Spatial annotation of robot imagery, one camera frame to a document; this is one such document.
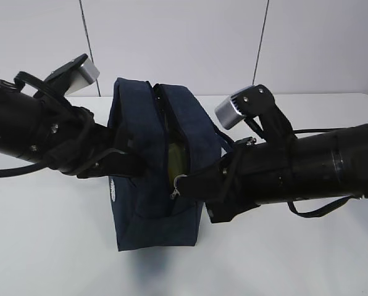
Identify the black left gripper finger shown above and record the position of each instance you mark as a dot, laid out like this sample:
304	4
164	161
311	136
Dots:
112	162

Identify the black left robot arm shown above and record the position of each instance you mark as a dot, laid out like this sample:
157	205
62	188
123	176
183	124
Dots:
39	126

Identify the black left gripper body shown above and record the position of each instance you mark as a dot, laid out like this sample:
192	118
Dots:
85	139

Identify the dark blue fabric lunch bag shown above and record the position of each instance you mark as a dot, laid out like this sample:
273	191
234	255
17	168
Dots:
147	210

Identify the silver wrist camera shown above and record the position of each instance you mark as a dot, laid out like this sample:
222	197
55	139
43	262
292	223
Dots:
73	76
256	106

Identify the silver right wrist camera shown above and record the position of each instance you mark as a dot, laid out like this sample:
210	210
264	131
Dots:
256	106

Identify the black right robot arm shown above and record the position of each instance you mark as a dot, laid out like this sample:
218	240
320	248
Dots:
332	164

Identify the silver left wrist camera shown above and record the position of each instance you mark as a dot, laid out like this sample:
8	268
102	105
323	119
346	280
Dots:
73	76

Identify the glass container with green lid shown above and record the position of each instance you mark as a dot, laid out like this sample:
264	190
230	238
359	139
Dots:
177	161

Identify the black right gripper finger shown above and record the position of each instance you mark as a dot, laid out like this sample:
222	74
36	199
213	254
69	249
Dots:
204	184
223	212

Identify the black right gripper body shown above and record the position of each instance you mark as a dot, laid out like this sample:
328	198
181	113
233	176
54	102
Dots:
231	196

